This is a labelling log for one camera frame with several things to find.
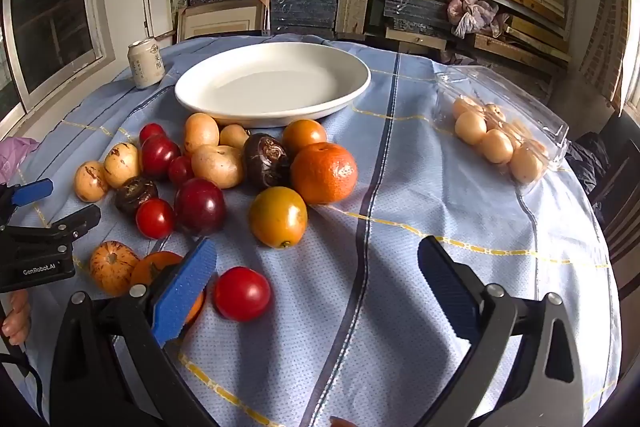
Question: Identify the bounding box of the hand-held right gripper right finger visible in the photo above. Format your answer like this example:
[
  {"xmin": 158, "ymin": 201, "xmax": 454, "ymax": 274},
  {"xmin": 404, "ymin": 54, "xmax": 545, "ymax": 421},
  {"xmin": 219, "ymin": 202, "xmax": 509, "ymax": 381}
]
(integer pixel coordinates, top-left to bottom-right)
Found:
[{"xmin": 416, "ymin": 235, "xmax": 586, "ymax": 427}]

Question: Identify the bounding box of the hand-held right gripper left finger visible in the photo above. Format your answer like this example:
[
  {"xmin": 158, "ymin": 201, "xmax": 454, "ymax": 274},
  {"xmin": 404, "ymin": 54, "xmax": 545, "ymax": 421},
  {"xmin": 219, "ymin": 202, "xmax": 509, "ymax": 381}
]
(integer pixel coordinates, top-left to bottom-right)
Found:
[{"xmin": 50, "ymin": 237, "xmax": 219, "ymax": 427}]

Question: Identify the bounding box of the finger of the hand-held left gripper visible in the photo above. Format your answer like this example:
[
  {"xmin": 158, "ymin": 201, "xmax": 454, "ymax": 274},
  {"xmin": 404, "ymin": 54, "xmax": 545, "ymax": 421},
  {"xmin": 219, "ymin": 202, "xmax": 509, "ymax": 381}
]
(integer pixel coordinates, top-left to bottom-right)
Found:
[
  {"xmin": 0, "ymin": 204, "xmax": 102, "ymax": 246},
  {"xmin": 0, "ymin": 178, "xmax": 55, "ymax": 226}
]

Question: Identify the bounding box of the small orange mandarin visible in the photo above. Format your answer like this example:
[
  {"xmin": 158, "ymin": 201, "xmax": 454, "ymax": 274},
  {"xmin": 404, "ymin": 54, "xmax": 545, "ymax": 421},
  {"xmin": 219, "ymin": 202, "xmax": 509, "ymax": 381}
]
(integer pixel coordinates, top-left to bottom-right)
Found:
[{"xmin": 130, "ymin": 251, "xmax": 206, "ymax": 325}]

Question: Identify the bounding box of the large red tomato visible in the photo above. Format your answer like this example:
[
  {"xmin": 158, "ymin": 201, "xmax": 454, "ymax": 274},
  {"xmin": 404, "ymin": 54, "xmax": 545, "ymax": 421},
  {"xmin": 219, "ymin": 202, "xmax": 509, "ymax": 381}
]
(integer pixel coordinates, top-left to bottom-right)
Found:
[{"xmin": 214, "ymin": 267, "xmax": 272, "ymax": 323}]

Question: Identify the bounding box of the striped orange fruit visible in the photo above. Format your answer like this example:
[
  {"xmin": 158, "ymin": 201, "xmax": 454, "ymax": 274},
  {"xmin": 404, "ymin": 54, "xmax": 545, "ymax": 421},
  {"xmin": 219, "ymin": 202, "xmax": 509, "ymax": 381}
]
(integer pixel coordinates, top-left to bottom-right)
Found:
[{"xmin": 89, "ymin": 240, "xmax": 141, "ymax": 298}]

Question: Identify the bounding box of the small dark water chestnut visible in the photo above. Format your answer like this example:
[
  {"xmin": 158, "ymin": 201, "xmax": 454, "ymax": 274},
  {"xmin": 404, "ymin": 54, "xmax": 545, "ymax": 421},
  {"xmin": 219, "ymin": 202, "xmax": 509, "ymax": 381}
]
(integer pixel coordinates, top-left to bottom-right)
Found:
[{"xmin": 115, "ymin": 176, "xmax": 159, "ymax": 214}]

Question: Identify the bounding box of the dark red plum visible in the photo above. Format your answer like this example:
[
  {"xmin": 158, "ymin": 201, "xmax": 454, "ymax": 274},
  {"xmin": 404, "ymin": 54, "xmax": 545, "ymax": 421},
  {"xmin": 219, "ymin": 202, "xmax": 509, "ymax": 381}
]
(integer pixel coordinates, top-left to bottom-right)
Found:
[
  {"xmin": 141, "ymin": 135, "xmax": 182, "ymax": 180},
  {"xmin": 173, "ymin": 177, "xmax": 227, "ymax": 237}
]

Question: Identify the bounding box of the small red plum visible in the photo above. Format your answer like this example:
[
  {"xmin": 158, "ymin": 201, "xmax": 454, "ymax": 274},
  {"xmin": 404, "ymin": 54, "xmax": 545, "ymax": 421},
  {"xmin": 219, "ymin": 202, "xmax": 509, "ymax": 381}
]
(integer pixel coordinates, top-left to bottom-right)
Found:
[
  {"xmin": 167, "ymin": 155, "xmax": 195, "ymax": 186},
  {"xmin": 138, "ymin": 123, "xmax": 167, "ymax": 145}
]

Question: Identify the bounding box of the yellow-orange tomato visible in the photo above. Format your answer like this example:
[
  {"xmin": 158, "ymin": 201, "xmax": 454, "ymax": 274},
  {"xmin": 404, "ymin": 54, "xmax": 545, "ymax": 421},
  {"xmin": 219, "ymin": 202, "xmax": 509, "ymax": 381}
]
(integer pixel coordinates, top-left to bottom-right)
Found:
[
  {"xmin": 282, "ymin": 119, "xmax": 328, "ymax": 155},
  {"xmin": 248, "ymin": 186, "xmax": 309, "ymax": 250}
]

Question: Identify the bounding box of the large dark water chestnut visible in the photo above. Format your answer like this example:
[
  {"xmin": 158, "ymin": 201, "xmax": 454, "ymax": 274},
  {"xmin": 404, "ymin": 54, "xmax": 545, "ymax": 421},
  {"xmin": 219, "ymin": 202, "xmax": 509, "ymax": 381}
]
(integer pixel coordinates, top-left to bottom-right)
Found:
[{"xmin": 242, "ymin": 133, "xmax": 292, "ymax": 190}]

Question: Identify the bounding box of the small yellow round fruit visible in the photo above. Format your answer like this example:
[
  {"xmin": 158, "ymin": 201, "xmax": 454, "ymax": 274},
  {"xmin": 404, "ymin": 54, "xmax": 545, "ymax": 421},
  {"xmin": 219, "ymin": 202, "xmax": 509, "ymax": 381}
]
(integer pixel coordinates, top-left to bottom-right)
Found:
[{"xmin": 219, "ymin": 123, "xmax": 251, "ymax": 150}]

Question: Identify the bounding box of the large orange mandarin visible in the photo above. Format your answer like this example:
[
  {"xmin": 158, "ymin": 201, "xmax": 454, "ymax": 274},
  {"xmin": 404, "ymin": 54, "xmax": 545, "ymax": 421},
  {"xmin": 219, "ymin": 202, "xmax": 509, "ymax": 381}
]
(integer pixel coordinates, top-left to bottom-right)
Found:
[{"xmin": 290, "ymin": 142, "xmax": 359, "ymax": 206}]

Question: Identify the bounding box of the white oval plate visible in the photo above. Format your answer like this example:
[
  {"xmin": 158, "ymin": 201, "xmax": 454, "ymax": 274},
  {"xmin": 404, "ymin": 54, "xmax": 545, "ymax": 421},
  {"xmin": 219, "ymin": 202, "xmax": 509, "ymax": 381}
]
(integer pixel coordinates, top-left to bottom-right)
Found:
[{"xmin": 174, "ymin": 43, "xmax": 372, "ymax": 129}]

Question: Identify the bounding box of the group of pale round fruits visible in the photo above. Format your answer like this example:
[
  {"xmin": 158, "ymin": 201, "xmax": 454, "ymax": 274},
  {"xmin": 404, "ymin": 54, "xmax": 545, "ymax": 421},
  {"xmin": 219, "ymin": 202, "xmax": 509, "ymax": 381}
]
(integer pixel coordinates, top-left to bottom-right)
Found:
[{"xmin": 452, "ymin": 96, "xmax": 548, "ymax": 184}]

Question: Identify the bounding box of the person's left hand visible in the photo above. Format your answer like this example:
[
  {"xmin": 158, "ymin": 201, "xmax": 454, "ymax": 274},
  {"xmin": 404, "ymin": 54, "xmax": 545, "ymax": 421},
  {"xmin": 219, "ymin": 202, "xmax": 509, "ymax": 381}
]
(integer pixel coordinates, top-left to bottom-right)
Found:
[{"xmin": 0, "ymin": 289, "xmax": 32, "ymax": 347}]

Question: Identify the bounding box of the purple plastic bag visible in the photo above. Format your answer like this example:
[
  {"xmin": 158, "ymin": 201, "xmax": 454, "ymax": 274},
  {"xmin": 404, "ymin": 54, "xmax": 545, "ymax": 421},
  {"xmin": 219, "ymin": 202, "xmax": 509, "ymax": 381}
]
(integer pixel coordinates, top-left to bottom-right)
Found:
[{"xmin": 0, "ymin": 137, "xmax": 40, "ymax": 185}]

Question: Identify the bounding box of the pale beverage can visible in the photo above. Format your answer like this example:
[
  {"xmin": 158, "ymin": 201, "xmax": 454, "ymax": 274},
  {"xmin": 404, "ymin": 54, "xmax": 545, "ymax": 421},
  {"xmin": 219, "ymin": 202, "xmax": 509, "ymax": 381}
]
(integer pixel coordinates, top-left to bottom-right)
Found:
[{"xmin": 128, "ymin": 39, "xmax": 165, "ymax": 90}]

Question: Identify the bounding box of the dark wooden chair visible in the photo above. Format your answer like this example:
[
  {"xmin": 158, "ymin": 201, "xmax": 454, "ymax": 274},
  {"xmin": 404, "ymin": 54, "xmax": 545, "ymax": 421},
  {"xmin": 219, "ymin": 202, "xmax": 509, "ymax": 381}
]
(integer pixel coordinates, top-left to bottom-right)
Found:
[{"xmin": 590, "ymin": 142, "xmax": 640, "ymax": 293}]

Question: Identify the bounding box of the black cloth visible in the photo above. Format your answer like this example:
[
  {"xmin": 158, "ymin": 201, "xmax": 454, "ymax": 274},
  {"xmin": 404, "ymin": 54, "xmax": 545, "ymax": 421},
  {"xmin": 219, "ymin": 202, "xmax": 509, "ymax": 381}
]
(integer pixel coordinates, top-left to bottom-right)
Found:
[{"xmin": 567, "ymin": 132, "xmax": 611, "ymax": 192}]

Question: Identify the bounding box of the clear plastic clamshell box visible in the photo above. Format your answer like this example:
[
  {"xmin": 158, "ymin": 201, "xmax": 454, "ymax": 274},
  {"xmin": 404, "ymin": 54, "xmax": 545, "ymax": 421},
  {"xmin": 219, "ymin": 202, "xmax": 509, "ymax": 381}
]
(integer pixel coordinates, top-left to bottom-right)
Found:
[{"xmin": 434, "ymin": 66, "xmax": 571, "ymax": 185}]

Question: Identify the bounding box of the open cardboard box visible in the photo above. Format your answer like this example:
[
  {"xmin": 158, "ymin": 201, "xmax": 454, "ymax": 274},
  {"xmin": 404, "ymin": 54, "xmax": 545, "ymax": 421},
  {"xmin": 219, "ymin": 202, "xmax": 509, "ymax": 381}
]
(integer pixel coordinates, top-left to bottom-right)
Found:
[{"xmin": 177, "ymin": 0, "xmax": 271, "ymax": 42}]

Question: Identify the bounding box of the pink plastic bag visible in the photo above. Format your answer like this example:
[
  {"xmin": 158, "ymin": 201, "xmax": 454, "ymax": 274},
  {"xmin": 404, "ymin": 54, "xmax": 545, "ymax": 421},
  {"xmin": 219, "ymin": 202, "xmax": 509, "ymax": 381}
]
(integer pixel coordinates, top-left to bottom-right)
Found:
[{"xmin": 446, "ymin": 0, "xmax": 511, "ymax": 38}]

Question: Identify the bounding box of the bright window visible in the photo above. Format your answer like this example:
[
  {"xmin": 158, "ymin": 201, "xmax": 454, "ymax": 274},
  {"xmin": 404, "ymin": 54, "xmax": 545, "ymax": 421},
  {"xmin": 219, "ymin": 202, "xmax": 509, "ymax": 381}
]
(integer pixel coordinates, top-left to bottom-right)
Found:
[{"xmin": 620, "ymin": 0, "xmax": 640, "ymax": 118}]

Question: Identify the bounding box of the brick pattern curtain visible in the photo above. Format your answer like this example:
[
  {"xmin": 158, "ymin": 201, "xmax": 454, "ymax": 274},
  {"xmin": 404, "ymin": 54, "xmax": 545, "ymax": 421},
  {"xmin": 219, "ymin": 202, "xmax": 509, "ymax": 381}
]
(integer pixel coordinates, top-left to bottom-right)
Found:
[{"xmin": 580, "ymin": 0, "xmax": 633, "ymax": 112}]

